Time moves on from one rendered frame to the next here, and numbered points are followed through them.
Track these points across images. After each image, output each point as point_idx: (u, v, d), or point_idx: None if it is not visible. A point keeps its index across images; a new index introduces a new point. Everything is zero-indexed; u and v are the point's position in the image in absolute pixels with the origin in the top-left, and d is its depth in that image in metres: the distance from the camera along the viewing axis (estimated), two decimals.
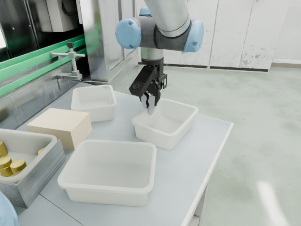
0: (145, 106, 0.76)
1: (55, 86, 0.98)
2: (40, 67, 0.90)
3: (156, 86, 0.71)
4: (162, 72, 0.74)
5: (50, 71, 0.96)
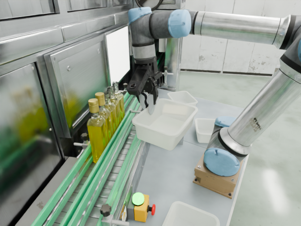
0: (144, 106, 0.77)
1: None
2: None
3: (152, 84, 0.72)
4: (156, 71, 0.75)
5: None
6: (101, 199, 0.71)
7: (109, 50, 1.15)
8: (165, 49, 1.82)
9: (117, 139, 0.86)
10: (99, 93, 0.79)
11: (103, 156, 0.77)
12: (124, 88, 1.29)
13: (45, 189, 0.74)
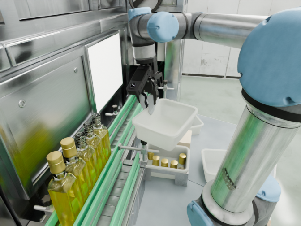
0: (144, 106, 0.77)
1: None
2: None
3: (152, 84, 0.72)
4: (156, 71, 0.75)
5: None
6: None
7: (92, 66, 0.90)
8: (164, 58, 1.57)
9: (96, 199, 0.61)
10: (66, 140, 0.54)
11: None
12: (113, 111, 1.04)
13: None
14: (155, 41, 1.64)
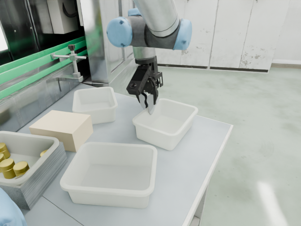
0: (144, 106, 0.77)
1: (56, 88, 0.99)
2: (41, 69, 0.90)
3: (152, 84, 0.72)
4: (156, 71, 0.75)
5: (51, 74, 0.97)
6: None
7: None
8: None
9: None
10: None
11: None
12: None
13: None
14: None
